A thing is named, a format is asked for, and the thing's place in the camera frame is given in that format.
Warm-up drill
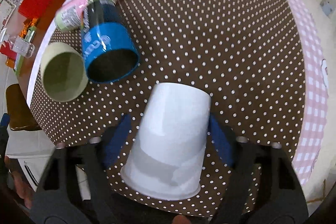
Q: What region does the white paper cup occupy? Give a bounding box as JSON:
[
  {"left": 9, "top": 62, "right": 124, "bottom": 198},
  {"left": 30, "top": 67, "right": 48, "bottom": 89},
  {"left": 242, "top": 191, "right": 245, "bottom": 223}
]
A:
[{"left": 121, "top": 83, "right": 211, "bottom": 201}]

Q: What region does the pale green cup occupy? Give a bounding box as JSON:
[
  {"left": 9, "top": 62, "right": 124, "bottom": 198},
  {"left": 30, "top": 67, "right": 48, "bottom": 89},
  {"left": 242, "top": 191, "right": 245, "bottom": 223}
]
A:
[{"left": 40, "top": 42, "right": 88, "bottom": 102}]

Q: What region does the left hand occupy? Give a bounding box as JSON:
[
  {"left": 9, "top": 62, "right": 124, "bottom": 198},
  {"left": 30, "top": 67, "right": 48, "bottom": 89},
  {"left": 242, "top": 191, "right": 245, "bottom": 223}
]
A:
[{"left": 4, "top": 156, "right": 35, "bottom": 209}]

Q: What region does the right hand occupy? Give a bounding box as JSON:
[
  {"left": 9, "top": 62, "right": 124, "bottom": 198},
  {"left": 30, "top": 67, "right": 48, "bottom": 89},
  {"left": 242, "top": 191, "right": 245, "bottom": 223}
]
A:
[{"left": 172, "top": 215, "right": 191, "bottom": 224}]

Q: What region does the blue black cylinder can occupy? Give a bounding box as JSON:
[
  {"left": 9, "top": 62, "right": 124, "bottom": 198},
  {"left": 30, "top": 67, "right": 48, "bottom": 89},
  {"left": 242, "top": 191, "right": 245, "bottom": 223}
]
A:
[{"left": 81, "top": 0, "right": 140, "bottom": 83}]

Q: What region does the clear spray bottle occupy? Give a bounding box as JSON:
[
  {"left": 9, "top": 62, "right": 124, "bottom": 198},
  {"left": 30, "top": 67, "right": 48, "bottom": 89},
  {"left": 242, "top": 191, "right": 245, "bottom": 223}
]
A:
[{"left": 1, "top": 33, "right": 35, "bottom": 58}]

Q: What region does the red envelope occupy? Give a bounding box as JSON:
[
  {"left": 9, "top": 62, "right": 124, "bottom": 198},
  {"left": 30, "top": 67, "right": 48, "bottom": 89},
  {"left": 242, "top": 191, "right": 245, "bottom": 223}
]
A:
[{"left": 0, "top": 42, "right": 17, "bottom": 60}]

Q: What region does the brown polka dot tablecloth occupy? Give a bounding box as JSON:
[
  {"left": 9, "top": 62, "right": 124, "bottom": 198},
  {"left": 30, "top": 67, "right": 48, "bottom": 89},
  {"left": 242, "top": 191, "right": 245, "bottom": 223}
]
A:
[{"left": 30, "top": 0, "right": 327, "bottom": 217}]

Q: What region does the pink green cylinder can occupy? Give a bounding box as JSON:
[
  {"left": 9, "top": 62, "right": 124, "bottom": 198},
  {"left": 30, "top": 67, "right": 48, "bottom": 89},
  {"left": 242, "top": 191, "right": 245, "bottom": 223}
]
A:
[{"left": 54, "top": 0, "right": 116, "bottom": 33}]

